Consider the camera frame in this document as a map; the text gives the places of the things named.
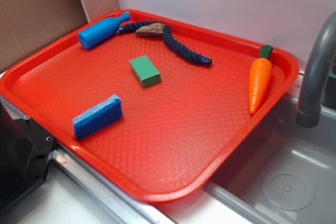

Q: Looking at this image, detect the blue plastic bottle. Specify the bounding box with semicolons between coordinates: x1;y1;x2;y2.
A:
77;12;131;49

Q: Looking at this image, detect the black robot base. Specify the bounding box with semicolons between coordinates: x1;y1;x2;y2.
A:
1;105;56;214

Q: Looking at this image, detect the red plastic tray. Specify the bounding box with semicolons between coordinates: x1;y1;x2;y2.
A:
1;10;299;202

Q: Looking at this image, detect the green wooden block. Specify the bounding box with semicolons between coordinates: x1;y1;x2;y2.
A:
130;55;162;88

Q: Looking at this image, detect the brown wood piece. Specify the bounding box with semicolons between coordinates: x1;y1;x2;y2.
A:
135;23;166;37

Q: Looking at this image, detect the blue sponge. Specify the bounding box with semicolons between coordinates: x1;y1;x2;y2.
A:
72;94;123;140

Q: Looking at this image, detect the orange toy carrot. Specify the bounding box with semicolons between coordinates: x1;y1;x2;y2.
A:
248;45;273;114

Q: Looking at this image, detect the grey plastic sink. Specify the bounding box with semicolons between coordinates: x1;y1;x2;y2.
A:
204;76;335;223

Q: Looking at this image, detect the grey faucet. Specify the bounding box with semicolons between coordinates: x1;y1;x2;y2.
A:
295;13;335;128

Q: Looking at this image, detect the brown cardboard panel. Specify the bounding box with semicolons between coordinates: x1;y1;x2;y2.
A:
1;0;119;72

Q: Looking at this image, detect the dark blue rope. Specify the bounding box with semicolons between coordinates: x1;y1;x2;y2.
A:
117;20;213;68

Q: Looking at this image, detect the metal rail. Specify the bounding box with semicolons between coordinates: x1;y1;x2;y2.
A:
0;95;176;224

